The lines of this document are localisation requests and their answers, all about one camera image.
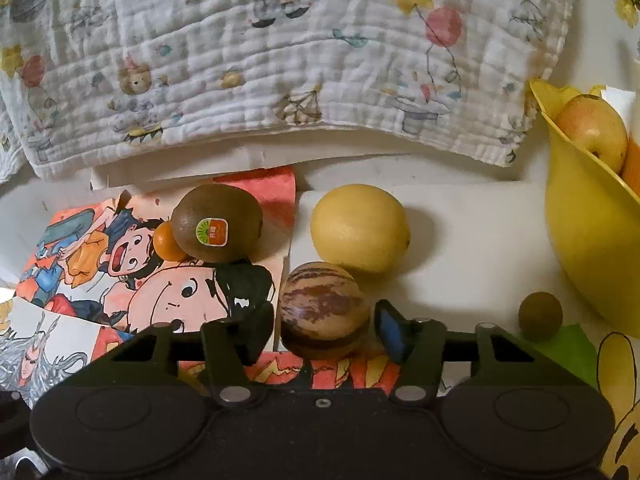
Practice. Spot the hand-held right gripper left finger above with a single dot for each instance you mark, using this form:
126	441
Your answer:
257	332

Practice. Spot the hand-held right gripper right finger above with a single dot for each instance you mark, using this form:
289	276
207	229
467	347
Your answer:
392	332

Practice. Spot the striped pepino melon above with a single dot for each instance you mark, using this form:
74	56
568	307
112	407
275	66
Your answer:
322	305

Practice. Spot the yellow lemon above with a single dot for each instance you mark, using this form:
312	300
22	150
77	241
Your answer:
360	227

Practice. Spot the small brown round fruit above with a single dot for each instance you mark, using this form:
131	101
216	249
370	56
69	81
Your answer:
540	316

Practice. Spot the small orange kumquat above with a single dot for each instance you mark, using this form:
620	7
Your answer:
165	243

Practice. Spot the kiwi with sticker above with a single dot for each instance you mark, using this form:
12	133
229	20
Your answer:
210	210

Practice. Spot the colourful cartoon printed cloth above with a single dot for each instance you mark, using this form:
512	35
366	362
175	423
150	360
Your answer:
100	265

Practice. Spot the yellow flower-shaped bowl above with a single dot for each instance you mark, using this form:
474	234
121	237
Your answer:
575	220

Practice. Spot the yellow bear printed cloth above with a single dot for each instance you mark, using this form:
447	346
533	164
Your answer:
620	385

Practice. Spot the white cartoon printed blanket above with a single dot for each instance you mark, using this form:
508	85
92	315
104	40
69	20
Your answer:
250	60

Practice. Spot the yellow-red apple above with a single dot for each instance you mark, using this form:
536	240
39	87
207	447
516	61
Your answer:
590	130

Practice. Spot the orange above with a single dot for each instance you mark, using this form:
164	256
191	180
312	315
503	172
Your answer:
634	165

